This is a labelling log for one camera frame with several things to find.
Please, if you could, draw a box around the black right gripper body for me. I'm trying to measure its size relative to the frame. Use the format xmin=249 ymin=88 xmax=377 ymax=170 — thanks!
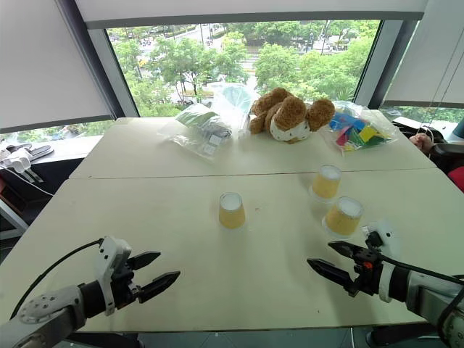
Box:
xmin=346 ymin=246 xmax=384 ymax=299

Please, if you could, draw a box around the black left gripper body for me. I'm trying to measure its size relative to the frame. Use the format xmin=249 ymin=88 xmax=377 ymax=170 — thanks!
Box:
xmin=110 ymin=257 xmax=142 ymax=311

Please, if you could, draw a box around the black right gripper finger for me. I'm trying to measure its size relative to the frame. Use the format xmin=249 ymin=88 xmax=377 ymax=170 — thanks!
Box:
xmin=327 ymin=241 xmax=364 ymax=260
xmin=306 ymin=257 xmax=355 ymax=290

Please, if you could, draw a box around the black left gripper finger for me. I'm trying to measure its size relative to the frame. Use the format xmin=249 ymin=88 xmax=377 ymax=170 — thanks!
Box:
xmin=138 ymin=270 xmax=181 ymax=305
xmin=128 ymin=252 xmax=162 ymax=271

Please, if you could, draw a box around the bystander's hand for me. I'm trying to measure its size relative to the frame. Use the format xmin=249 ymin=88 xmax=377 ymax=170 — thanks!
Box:
xmin=409 ymin=133 xmax=436 ymax=154

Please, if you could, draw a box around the yellow paper cup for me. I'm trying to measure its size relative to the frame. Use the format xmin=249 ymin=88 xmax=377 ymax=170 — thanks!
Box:
xmin=321 ymin=196 xmax=365 ymax=237
xmin=308 ymin=165 xmax=342 ymax=203
xmin=217 ymin=191 xmax=247 ymax=230

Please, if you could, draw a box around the dark rounded shape under table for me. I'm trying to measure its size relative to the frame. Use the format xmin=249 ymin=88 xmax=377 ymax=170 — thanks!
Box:
xmin=365 ymin=325 xmax=440 ymax=347

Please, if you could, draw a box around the bag of coloured blocks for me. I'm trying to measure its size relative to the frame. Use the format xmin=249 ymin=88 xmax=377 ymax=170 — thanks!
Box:
xmin=318 ymin=100 xmax=399 ymax=157

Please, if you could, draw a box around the dark side desk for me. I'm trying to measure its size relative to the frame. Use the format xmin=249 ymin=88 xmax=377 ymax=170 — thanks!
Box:
xmin=0 ymin=155 xmax=85 ymax=236

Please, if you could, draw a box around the red clothing of bystander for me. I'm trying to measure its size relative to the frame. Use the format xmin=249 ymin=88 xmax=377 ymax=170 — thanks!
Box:
xmin=447 ymin=167 xmax=464 ymax=194

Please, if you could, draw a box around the plastic bag with green contents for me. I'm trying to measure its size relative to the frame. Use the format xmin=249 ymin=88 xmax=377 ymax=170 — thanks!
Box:
xmin=156 ymin=103 xmax=233 ymax=164

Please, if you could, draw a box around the brown teddy bear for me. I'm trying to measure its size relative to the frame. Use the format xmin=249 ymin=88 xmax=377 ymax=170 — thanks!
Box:
xmin=248 ymin=86 xmax=336 ymax=145

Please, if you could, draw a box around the black flat item on sill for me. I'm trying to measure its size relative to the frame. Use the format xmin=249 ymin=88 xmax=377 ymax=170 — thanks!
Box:
xmin=7 ymin=144 xmax=55 ymax=159

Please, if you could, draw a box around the white device on sill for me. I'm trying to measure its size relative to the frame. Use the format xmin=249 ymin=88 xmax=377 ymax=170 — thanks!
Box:
xmin=0 ymin=148 xmax=33 ymax=172

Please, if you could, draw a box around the clear bag with teal item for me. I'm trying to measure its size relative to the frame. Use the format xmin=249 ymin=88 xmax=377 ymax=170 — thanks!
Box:
xmin=208 ymin=81 xmax=262 ymax=141

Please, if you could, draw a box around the white roller blind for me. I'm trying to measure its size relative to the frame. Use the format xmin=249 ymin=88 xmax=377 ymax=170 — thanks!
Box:
xmin=382 ymin=0 xmax=464 ymax=108
xmin=0 ymin=0 xmax=114 ymax=134
xmin=75 ymin=0 xmax=429 ymax=29

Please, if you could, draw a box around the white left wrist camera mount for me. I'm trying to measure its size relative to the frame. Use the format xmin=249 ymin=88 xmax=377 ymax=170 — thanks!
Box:
xmin=94 ymin=236 xmax=133 ymax=316

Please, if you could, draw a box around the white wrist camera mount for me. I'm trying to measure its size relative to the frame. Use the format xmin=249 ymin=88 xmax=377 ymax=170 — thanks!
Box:
xmin=94 ymin=236 xmax=133 ymax=316
xmin=361 ymin=220 xmax=397 ymax=304

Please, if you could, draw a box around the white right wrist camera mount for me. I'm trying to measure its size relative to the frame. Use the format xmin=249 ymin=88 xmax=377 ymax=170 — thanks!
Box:
xmin=361 ymin=220 xmax=397 ymax=304

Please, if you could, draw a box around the dark window frame post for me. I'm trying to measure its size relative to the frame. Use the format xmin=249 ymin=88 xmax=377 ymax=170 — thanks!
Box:
xmin=56 ymin=0 xmax=141 ymax=119
xmin=354 ymin=20 xmax=421 ymax=109

